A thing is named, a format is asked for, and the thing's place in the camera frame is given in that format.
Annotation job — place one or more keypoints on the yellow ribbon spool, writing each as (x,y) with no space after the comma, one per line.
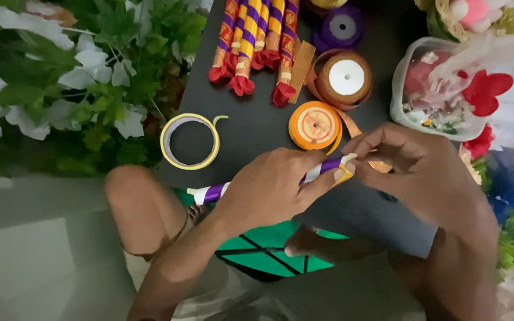
(324,3)

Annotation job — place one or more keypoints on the yellow tape roll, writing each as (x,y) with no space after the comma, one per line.
(214,147)

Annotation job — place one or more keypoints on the grey shorts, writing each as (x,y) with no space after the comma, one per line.
(230,294)

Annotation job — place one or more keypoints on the green mat with black lines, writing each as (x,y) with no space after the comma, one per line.
(261,254)

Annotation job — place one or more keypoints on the cut copper glitter ribbon piece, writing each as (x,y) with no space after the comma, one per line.
(301,71)

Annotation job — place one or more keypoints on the orange ribbon spool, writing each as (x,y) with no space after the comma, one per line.
(315,125)

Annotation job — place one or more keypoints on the heap of green artificial leaves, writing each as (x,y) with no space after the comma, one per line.
(78,80)

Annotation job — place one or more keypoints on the person's left hand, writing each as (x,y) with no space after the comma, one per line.
(261,187)

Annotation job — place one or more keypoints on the purple white striped stick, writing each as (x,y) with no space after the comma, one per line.
(212,193)

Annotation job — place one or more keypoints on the person's right hand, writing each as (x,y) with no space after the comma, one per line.
(417,174)

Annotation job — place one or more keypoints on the wicker basket with decorations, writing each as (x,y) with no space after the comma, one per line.
(475,15)

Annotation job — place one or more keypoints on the clear plastic container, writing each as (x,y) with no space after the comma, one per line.
(422,84)

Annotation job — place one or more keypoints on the copper glitter ribbon spool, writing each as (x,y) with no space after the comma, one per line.
(345,78)

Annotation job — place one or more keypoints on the yellow ribbon strip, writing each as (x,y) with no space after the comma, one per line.
(345,173)

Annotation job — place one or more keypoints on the large red artificial flower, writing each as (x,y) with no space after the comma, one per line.
(487,91)

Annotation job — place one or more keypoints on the purple ribbon spool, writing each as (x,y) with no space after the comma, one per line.
(341,27)

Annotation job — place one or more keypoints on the person's left leg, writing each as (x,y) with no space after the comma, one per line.
(145,209)

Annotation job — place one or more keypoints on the row of ribbon wrapped sticks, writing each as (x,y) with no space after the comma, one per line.
(250,44)

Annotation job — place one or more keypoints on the small red artificial flower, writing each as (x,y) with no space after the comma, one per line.
(479,143)

